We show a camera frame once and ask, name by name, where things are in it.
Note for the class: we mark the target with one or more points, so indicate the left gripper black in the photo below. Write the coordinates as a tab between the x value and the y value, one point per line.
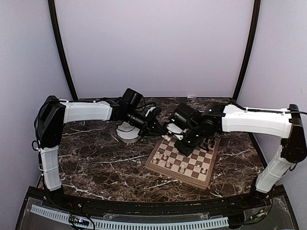
150	122

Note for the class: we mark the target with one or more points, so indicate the black right frame post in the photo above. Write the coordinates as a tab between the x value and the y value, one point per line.
248	50

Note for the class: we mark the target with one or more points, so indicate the white slotted cable duct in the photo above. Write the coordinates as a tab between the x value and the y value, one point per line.
128	222

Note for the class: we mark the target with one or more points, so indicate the white scalloped bowl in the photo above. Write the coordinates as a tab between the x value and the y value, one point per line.
128	133

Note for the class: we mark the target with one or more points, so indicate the wooden chessboard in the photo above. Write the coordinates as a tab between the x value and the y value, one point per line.
205	158

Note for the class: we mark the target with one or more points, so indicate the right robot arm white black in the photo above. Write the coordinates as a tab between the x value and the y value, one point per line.
279	130

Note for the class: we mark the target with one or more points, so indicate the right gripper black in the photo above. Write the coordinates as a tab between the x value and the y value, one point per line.
186	151

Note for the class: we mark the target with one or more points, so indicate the black frame post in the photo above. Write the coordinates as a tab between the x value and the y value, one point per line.
248	50
60	48

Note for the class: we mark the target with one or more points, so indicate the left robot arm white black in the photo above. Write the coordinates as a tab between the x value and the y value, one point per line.
52	117

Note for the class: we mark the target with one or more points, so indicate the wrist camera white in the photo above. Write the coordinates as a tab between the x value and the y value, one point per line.
152	113
172	129

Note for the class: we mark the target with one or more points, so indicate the black left frame post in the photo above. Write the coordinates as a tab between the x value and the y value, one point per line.
60	48

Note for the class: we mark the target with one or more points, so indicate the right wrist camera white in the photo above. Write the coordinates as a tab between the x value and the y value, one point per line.
172	129

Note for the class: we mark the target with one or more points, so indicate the black front rail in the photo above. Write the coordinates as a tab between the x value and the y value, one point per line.
234	205

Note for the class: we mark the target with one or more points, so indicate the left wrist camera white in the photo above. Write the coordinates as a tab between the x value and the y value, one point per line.
152	113

